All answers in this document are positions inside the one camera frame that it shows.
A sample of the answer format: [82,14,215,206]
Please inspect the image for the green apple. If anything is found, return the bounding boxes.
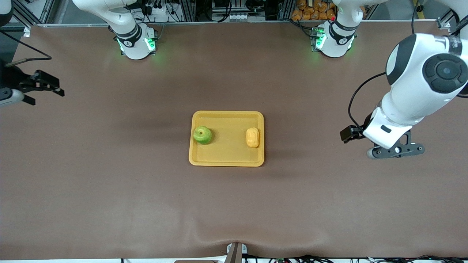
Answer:
[193,126,213,145]

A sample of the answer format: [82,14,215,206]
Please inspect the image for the yellow plastic tray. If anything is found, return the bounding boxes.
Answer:
[189,111,265,167]

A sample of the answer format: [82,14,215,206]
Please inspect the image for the orange packets pile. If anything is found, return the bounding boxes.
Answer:
[291,0,339,21]

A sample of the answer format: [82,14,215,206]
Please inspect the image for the brown table mat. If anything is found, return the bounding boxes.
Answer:
[0,20,468,260]

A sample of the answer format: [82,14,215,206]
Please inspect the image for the white power strip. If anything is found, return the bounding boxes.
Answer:
[146,4,173,16]

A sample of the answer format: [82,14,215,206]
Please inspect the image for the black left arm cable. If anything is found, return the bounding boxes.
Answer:
[348,4,420,129]

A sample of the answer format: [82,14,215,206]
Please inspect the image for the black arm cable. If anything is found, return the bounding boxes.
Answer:
[348,4,420,129]
[0,30,52,67]

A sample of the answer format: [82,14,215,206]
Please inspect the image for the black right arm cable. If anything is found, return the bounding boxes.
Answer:
[0,30,52,67]

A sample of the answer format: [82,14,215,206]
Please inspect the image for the table edge mount bracket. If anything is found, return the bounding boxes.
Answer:
[225,242,248,263]

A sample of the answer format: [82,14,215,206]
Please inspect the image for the aluminium frame rail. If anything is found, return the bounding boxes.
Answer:
[31,20,448,27]

